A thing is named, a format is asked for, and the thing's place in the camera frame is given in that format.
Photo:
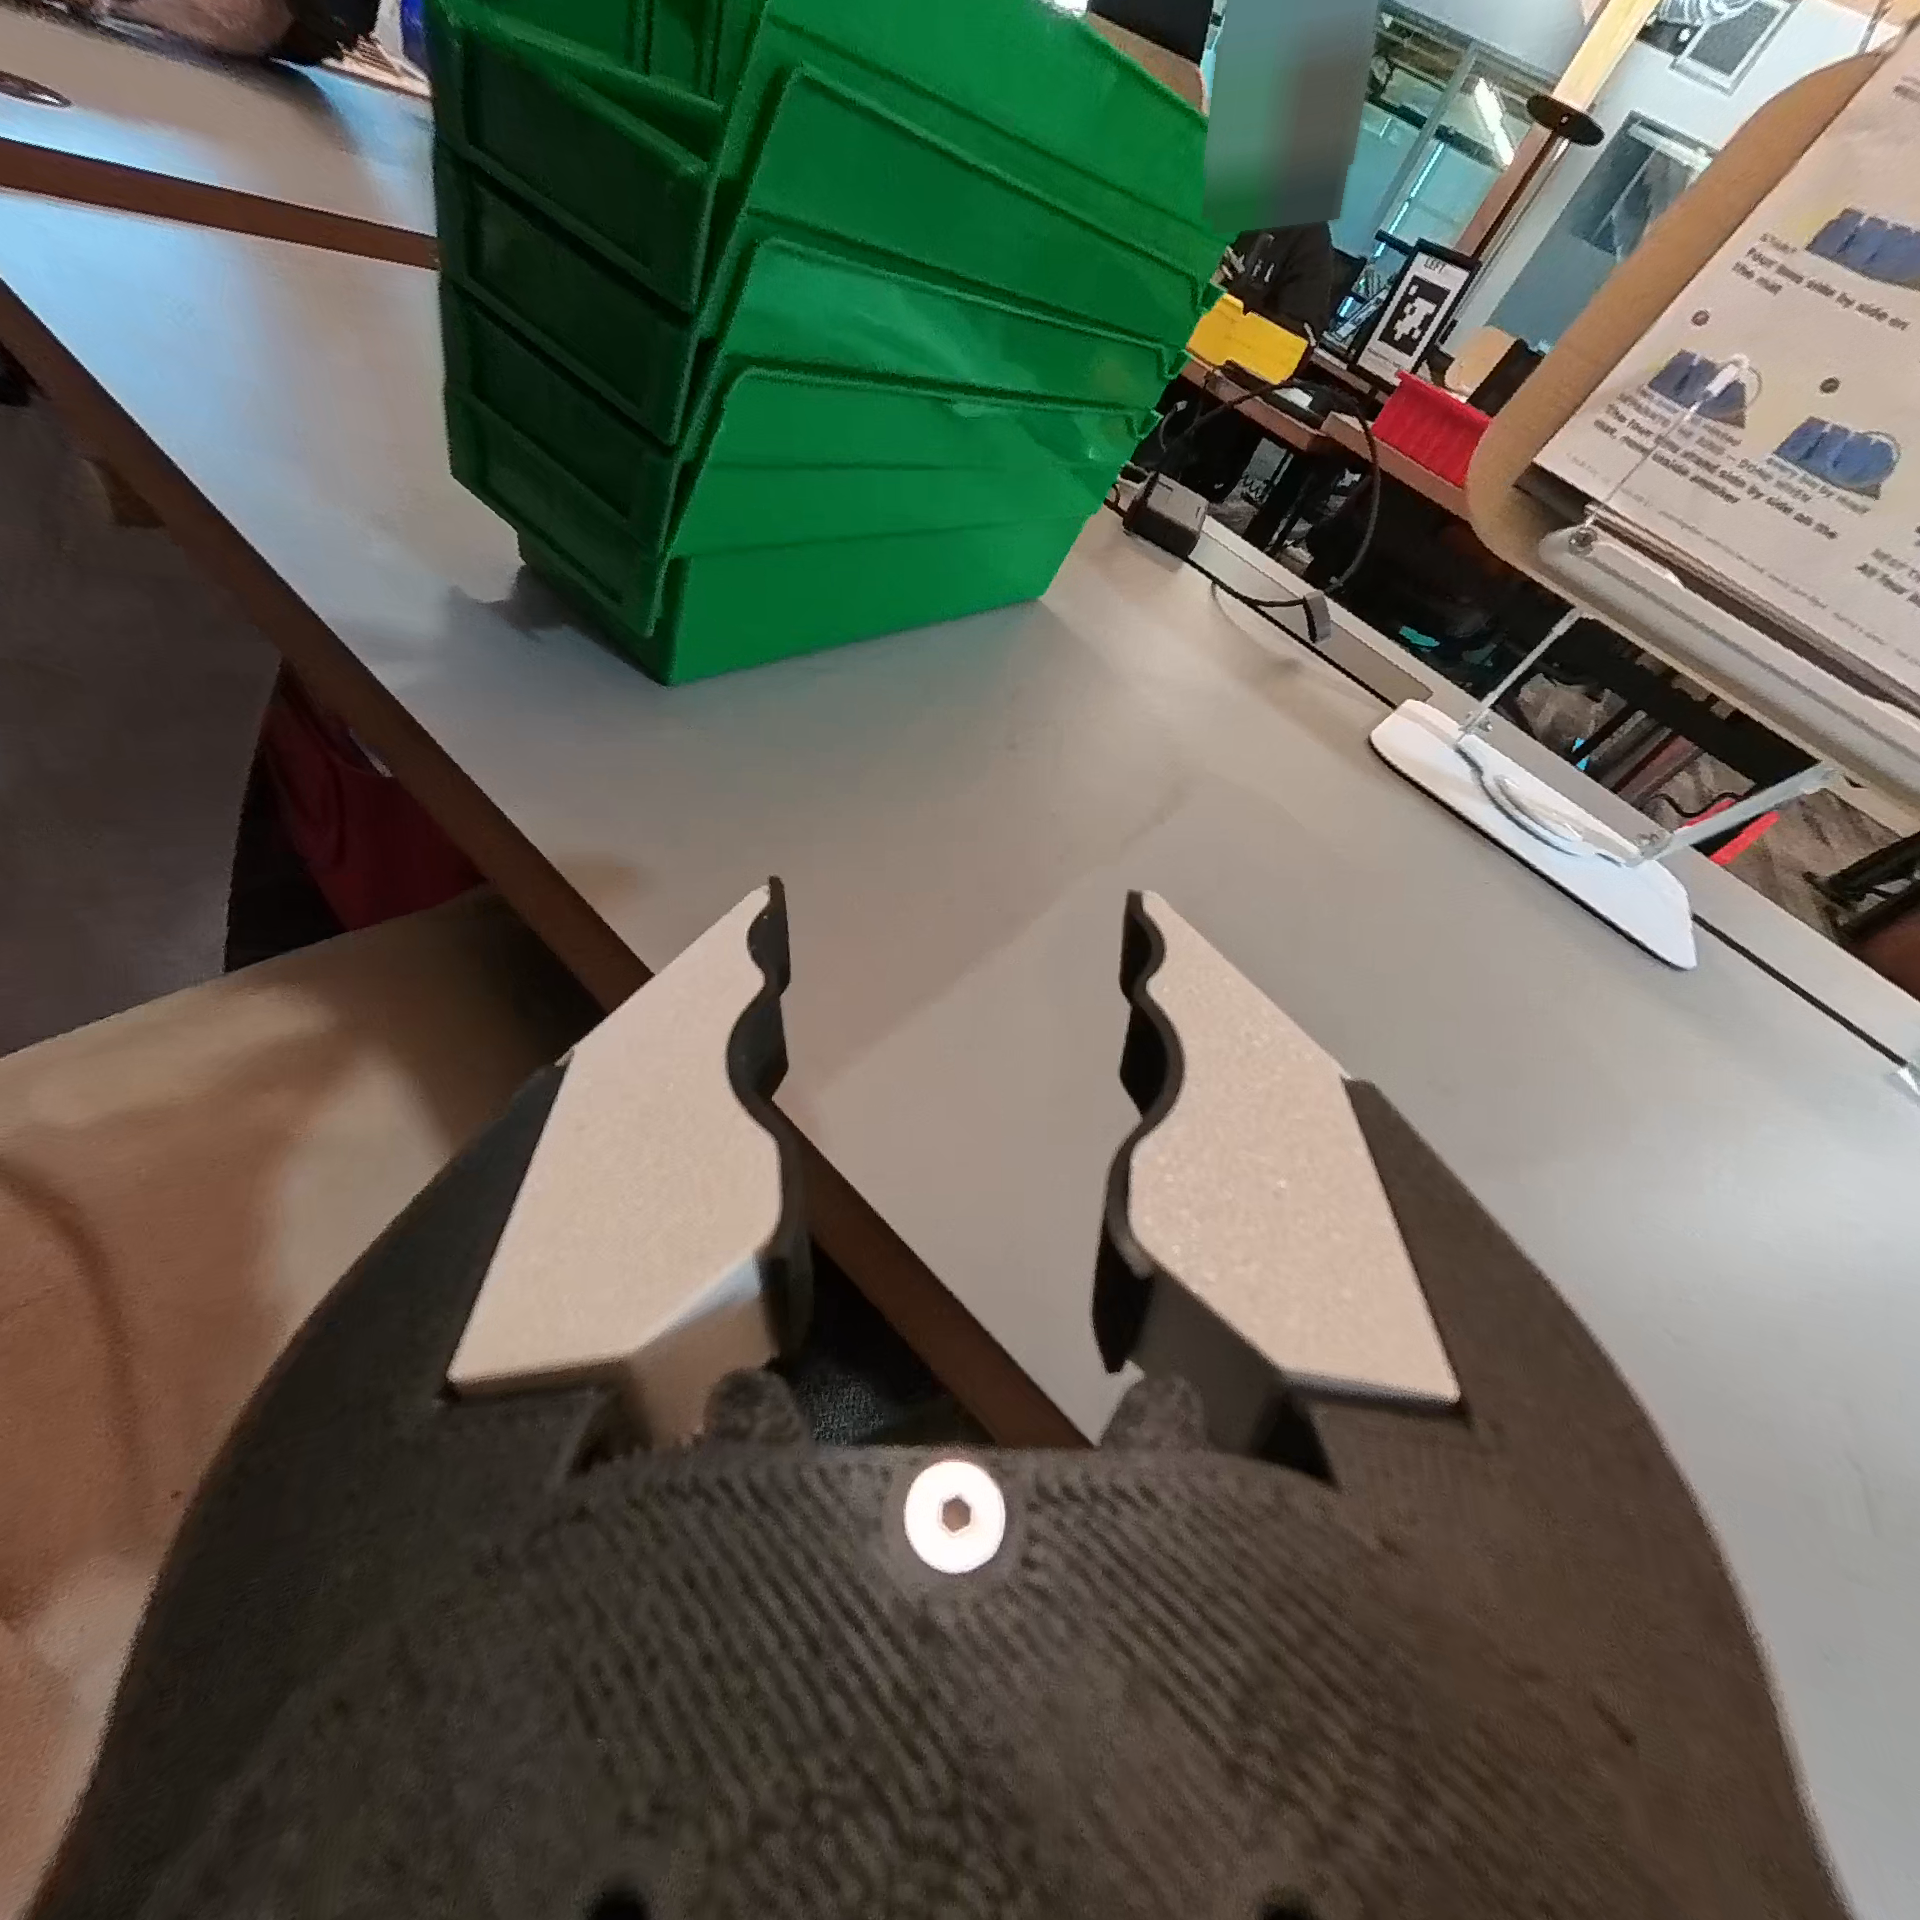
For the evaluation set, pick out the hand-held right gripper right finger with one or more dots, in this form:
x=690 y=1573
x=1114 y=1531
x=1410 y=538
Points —
x=1275 y=1215

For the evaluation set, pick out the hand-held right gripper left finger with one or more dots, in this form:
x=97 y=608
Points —
x=631 y=1200

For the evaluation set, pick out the grey desk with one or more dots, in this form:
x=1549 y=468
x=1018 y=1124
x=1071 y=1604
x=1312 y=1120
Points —
x=975 y=781

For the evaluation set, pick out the dark red cloth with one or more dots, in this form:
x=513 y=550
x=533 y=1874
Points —
x=345 y=841

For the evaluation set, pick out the white stand with wooden board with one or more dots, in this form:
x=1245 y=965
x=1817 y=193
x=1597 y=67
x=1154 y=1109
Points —
x=1605 y=893

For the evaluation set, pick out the person's beige trouser leg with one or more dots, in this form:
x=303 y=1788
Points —
x=150 y=1200

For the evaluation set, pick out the black power adapter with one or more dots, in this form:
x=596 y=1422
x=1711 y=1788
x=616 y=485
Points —
x=1162 y=510

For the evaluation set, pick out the background wooden table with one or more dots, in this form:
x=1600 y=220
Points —
x=1350 y=434

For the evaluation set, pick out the red plastic bin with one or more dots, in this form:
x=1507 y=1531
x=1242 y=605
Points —
x=1433 y=421

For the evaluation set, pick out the yellow plastic bin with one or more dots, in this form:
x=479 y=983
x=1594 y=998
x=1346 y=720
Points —
x=1245 y=339

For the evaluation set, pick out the black and white marker sign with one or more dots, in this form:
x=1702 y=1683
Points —
x=1418 y=315

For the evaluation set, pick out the printed instruction sheet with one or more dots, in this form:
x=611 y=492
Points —
x=1801 y=374

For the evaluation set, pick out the brown pole with black disc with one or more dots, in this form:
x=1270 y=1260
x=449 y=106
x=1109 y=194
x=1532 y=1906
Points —
x=1563 y=117

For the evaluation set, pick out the wooden board on small stand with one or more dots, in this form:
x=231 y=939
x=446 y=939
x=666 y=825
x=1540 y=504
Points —
x=1149 y=27

